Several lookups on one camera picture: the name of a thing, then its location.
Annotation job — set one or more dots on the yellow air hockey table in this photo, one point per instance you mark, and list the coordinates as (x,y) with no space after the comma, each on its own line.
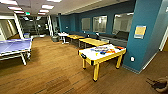
(100,58)

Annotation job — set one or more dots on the interior glass window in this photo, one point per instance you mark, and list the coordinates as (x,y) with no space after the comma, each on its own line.
(122,21)
(99,24)
(85,24)

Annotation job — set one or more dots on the white round table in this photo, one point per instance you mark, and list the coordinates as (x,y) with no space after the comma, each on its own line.
(63,34)

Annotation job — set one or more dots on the colourful board game box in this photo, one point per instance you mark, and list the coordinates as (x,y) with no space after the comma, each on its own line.
(111,50)

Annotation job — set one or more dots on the grey trash bin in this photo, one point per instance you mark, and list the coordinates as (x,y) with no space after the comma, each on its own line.
(55,38)

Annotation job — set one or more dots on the dark grey sofa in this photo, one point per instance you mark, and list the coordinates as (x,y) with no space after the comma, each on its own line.
(118,37)

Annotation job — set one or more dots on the glass entrance doors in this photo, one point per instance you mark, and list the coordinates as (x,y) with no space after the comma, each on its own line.
(38,26)

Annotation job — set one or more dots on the ceiling light panel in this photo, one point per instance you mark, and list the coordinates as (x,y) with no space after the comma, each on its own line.
(42,11)
(47,6)
(14,8)

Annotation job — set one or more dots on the green exit sign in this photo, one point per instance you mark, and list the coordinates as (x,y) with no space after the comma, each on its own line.
(28,13)

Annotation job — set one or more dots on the white pillar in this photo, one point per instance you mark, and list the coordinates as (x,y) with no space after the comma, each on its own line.
(18,26)

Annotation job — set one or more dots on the blue ping pong table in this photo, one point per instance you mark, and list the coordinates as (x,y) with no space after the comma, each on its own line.
(15,46)

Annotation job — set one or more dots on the brown bag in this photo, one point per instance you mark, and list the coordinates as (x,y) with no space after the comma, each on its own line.
(160,85)

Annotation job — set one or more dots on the white wall outlet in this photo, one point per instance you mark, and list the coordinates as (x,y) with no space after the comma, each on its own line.
(132,58)

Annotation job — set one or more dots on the yellow wall sign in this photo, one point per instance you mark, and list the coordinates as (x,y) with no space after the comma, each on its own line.
(140,32)

